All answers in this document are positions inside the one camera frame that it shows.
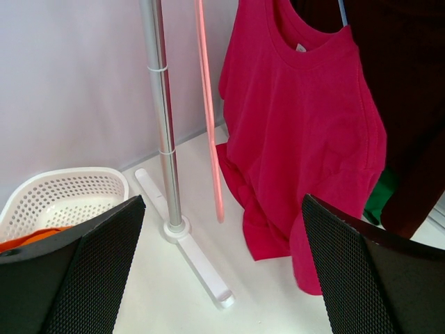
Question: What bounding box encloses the green t shirt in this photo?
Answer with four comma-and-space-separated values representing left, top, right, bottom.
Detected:
363, 167, 399, 225

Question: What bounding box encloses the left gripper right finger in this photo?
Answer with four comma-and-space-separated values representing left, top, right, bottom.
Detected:
302, 194, 444, 333

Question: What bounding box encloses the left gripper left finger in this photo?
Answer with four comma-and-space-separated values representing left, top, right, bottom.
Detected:
1, 196, 145, 333

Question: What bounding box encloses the pink wire hanger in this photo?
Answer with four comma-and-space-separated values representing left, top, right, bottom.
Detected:
194, 1, 225, 223

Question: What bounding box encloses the orange t shirt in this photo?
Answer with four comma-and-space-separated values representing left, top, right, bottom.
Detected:
0, 226, 71, 253

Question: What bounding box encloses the maroon t shirt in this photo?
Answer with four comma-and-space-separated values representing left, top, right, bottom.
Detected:
293, 1, 444, 238

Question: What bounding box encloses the white perforated plastic basket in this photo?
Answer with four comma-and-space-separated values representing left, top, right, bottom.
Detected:
1, 167, 129, 243

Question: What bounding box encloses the blue wire hanger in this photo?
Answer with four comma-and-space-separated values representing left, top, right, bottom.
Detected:
337, 0, 348, 26

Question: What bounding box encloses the silver clothes rack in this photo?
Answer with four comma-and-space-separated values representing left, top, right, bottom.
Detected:
135, 1, 235, 309

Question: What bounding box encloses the pink t shirt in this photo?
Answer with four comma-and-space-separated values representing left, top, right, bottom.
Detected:
217, 1, 387, 296

